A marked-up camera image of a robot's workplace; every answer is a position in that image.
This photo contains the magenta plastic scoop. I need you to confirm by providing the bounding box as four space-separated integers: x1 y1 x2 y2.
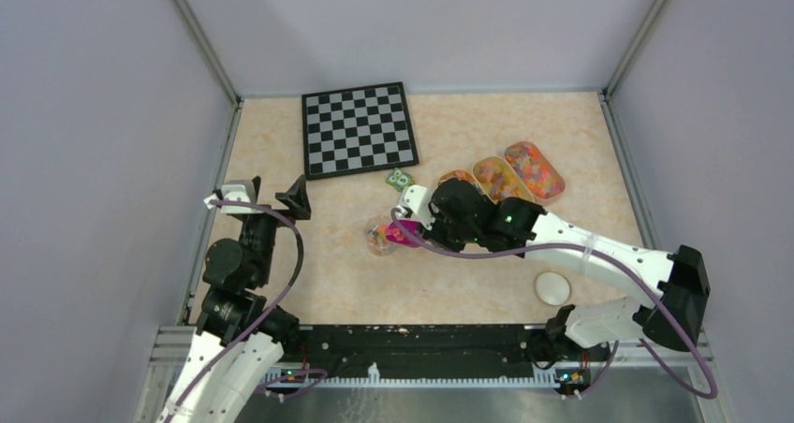
378 220 420 248

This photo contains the clear plastic cup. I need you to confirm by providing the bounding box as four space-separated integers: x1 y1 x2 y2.
364 214 399 256

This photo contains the white round lid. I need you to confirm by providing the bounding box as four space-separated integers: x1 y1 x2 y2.
534 271 571 306

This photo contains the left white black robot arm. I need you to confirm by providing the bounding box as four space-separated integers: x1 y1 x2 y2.
157 176 312 422

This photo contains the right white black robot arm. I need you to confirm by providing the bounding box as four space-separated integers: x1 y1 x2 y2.
399 179 711 359

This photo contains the tray with orange wrapped candies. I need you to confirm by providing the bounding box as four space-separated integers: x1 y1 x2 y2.
437 169 481 190

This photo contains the tray with yellow gummy candies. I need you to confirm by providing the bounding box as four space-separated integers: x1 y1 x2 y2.
472 156 535 202

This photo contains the tray with mixed colourful candies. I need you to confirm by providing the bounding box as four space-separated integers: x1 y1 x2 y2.
504 141 566 205

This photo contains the green owl toy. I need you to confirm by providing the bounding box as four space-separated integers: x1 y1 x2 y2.
386 168 415 193

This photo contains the black white chessboard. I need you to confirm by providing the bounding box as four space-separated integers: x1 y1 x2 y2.
301 81 419 181

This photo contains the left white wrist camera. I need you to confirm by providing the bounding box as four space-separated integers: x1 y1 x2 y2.
203 176 261 215

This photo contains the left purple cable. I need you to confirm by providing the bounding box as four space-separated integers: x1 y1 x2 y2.
161 199 329 423

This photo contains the purple cable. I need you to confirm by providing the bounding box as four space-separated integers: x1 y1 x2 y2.
390 208 719 401
161 199 329 423

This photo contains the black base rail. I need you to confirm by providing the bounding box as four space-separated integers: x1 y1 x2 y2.
242 324 612 381

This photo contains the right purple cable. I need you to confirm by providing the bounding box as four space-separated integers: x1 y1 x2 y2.
390 208 719 401

